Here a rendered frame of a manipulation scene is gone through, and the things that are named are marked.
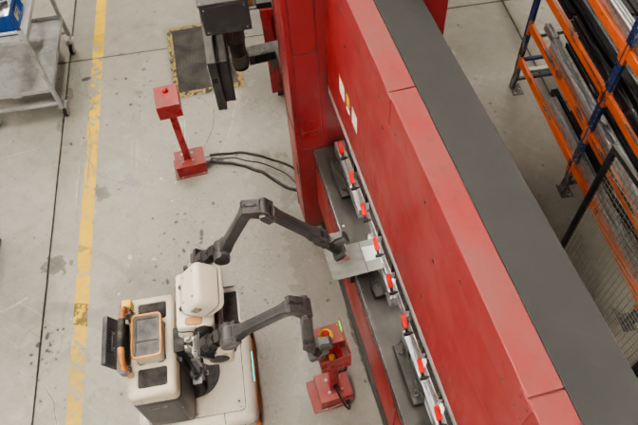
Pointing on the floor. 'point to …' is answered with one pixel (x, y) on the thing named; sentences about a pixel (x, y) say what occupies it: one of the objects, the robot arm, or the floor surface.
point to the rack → (589, 75)
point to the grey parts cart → (33, 51)
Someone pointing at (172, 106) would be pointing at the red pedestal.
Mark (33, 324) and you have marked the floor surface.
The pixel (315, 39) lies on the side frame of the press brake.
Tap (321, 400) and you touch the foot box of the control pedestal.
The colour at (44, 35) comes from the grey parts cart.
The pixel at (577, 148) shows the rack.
